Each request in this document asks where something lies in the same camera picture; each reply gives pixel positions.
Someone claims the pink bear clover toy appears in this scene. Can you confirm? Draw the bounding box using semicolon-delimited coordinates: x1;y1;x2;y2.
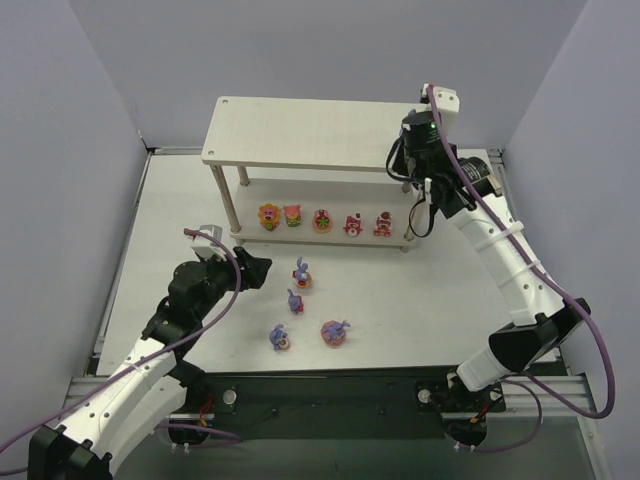
313;209;332;234

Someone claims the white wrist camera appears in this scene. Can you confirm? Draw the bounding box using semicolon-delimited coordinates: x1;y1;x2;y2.
183;224;224;261
420;83;460;132

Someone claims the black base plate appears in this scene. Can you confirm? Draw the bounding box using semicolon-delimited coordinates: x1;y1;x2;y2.
168;367;506;445

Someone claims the purple bunny with ball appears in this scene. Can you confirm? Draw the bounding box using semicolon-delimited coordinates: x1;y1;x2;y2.
269;324;290;351

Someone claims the pink bear burger toy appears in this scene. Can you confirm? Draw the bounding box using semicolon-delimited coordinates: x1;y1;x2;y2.
282;204;302;228

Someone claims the wooden two-tier shelf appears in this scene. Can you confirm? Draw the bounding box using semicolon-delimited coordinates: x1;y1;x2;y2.
201;97;422;252

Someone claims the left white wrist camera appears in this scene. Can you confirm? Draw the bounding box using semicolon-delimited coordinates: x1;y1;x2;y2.
183;224;224;261

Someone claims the red white bear toy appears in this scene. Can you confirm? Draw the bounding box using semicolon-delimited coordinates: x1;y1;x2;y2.
343;212;363;238

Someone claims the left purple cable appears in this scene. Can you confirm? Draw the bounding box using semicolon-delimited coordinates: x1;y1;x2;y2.
0;228;251;474

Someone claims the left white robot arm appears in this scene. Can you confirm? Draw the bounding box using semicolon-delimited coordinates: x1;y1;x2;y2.
27;246;272;479

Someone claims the orange lion toy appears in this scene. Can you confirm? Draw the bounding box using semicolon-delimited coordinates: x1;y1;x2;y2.
258;203;280;231

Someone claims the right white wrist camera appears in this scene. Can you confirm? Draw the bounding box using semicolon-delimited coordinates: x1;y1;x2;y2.
420;83;460;132

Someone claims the red white strawberry toy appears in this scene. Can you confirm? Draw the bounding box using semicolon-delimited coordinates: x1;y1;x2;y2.
373;211;392;238

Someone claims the aluminium frame rail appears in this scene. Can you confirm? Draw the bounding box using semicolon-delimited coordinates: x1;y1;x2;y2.
63;375;595;418

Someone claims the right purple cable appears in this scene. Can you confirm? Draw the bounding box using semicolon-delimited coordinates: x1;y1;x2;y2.
424;87;617;454

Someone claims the purple bunny toy standing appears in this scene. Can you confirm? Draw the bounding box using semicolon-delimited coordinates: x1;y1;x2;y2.
287;289;304;315

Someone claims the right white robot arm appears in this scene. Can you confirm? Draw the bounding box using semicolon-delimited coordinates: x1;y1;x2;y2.
387;110;581;392

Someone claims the purple cable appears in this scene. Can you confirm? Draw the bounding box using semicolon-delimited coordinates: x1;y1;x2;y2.
424;87;617;454
0;228;251;474

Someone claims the purple bunny pink cake toy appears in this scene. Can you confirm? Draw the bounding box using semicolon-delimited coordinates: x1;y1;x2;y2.
321;320;351;347

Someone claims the purple bunny on red base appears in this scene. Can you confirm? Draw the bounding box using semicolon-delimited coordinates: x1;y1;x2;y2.
292;257;313;289

